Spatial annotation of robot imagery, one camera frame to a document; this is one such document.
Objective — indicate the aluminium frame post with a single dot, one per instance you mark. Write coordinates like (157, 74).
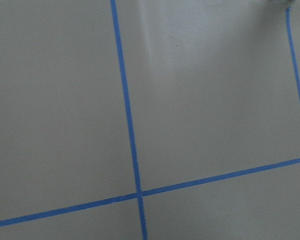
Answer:
(281, 1)

